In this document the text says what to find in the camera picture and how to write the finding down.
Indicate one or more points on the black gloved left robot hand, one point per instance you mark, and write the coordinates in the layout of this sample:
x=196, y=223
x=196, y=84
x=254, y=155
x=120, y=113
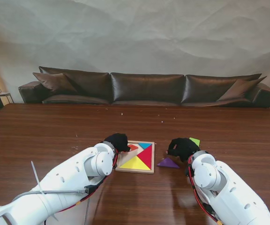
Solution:
x=117, y=141

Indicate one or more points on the large yellow tangram triangle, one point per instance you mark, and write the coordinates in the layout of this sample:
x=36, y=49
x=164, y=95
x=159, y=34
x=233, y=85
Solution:
x=134, y=164

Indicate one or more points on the dark brown leather sofa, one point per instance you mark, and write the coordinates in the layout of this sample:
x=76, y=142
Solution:
x=146, y=89

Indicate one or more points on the small blue tangram triangle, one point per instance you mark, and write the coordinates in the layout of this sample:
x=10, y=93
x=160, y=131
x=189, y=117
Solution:
x=144, y=145

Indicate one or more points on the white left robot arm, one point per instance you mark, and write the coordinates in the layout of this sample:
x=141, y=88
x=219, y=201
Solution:
x=62, y=182

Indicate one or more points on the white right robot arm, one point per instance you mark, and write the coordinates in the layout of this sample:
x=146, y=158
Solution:
x=219, y=187

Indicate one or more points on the small side table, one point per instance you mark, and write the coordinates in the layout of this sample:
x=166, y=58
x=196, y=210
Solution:
x=5, y=94

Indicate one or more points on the large red tangram triangle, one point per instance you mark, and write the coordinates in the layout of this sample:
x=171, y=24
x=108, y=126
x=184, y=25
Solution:
x=146, y=155

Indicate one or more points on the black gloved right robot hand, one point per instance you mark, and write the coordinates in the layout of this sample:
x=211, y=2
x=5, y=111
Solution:
x=182, y=147

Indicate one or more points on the brown sofa cushion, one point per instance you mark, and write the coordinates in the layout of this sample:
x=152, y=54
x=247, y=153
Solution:
x=55, y=82
x=240, y=90

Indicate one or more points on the green tangram square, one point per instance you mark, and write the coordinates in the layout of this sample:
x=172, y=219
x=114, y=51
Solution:
x=195, y=141

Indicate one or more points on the purple tangram triangle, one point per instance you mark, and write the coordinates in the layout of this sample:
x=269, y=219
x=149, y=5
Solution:
x=168, y=163

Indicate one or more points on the square wooden tangram tray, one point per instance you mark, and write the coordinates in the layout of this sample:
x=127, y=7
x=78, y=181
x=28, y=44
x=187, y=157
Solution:
x=127, y=158

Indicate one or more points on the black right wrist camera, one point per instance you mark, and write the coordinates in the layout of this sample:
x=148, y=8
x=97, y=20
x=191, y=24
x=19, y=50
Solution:
x=187, y=171

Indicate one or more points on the orange tangram parallelogram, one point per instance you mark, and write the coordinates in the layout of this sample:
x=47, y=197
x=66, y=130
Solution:
x=133, y=147

